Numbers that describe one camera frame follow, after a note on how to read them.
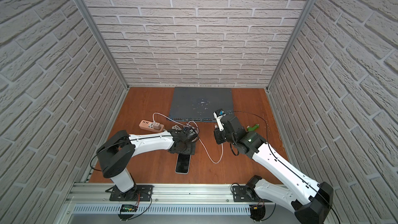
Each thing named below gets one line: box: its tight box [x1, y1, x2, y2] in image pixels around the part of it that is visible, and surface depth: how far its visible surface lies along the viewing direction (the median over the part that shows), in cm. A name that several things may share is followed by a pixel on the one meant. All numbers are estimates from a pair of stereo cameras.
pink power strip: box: [138, 119, 165, 133], surface depth 97 cm
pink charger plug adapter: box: [152, 122, 161, 130], surface depth 92 cm
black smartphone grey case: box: [174, 153, 192, 175], surface depth 85 cm
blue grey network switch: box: [168, 86, 234, 123], surface depth 108 cm
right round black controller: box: [249, 204, 266, 222], surface depth 72 cm
